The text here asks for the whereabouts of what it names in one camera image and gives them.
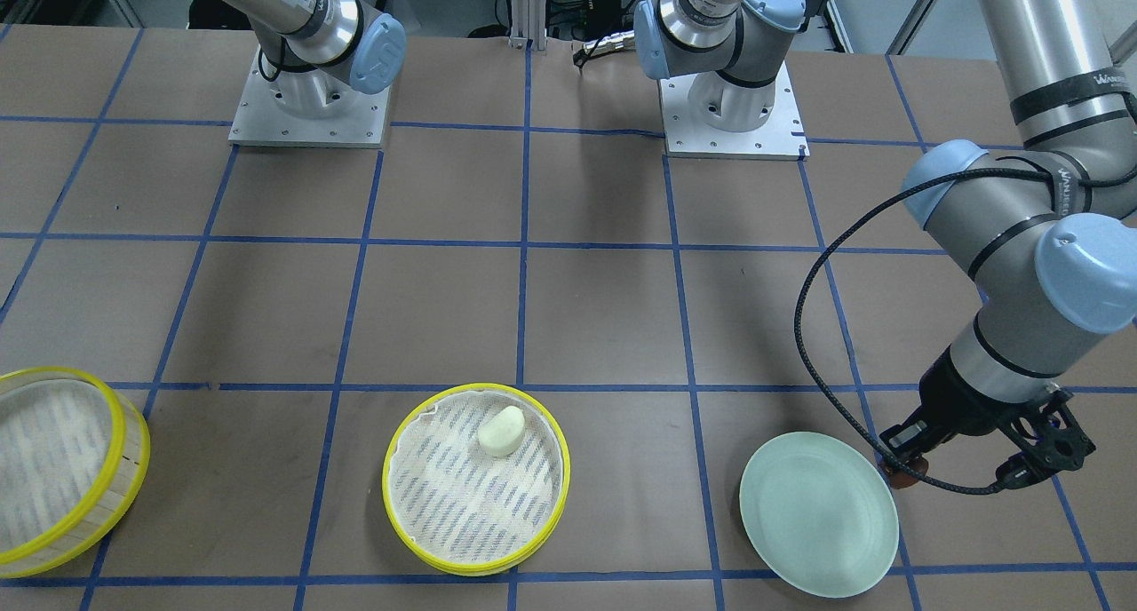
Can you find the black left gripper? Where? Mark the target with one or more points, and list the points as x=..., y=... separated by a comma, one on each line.
x=958, y=404

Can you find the brown steamed bun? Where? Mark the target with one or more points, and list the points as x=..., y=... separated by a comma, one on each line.
x=907, y=476

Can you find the white steamed bun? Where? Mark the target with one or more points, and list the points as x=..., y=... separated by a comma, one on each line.
x=503, y=433

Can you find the yellow rimmed steamer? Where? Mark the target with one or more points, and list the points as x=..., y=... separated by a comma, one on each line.
x=461, y=510
x=74, y=455

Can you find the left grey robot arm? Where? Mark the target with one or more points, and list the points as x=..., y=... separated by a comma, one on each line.
x=1042, y=233

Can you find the light green plate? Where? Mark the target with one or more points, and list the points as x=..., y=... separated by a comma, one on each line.
x=819, y=515

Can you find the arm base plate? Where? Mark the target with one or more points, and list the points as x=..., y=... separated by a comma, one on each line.
x=306, y=110
x=705, y=117

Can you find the aluminium frame post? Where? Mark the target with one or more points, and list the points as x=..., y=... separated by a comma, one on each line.
x=528, y=24

